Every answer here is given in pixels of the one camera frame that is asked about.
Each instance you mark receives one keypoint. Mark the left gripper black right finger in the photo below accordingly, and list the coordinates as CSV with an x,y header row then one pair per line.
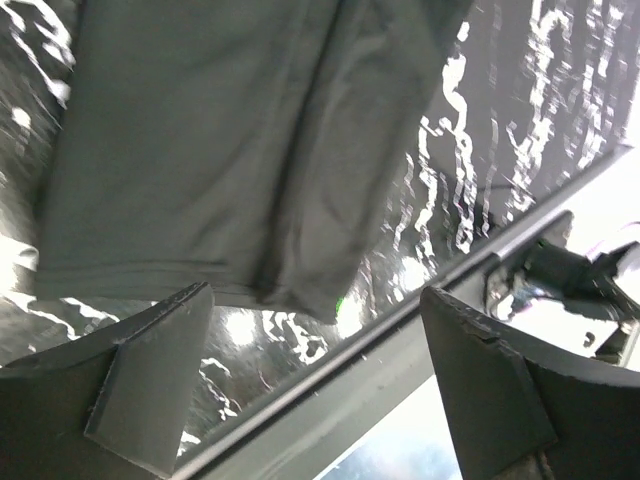
x,y
520,408

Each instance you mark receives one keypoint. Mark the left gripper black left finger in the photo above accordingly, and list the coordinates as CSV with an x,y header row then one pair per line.
x,y
110,405

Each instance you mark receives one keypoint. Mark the black t shirt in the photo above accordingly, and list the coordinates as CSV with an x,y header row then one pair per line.
x,y
250,145

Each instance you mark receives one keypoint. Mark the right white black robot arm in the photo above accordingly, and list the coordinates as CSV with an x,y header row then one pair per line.
x,y
585,305

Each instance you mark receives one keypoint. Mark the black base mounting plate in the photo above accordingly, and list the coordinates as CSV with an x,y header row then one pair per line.
x,y
281,396

